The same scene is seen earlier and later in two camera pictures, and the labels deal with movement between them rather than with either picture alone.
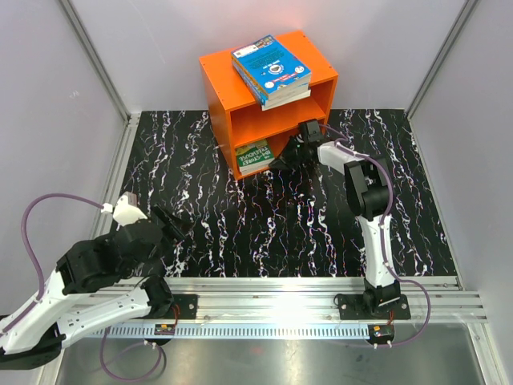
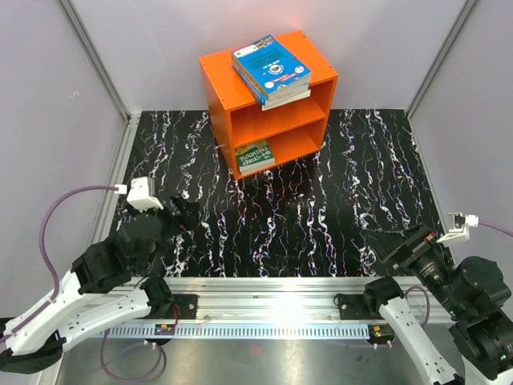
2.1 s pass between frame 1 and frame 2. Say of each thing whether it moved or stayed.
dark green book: stayed
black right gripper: moved
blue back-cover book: stayed
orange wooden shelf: stayed
